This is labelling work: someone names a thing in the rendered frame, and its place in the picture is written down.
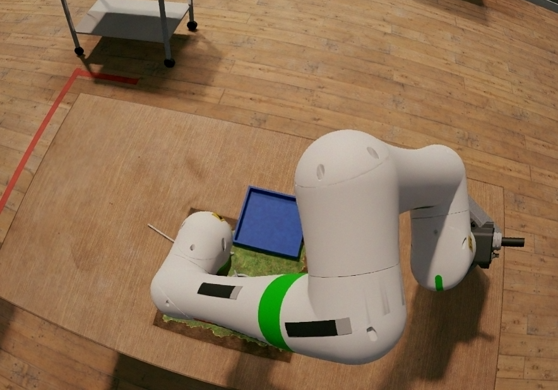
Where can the blue tray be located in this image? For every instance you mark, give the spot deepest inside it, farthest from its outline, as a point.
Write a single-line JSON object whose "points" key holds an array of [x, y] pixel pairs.
{"points": [[269, 221]]}

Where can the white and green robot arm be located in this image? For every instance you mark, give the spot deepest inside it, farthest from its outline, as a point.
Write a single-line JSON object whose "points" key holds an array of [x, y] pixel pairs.
{"points": [[350, 307]]}

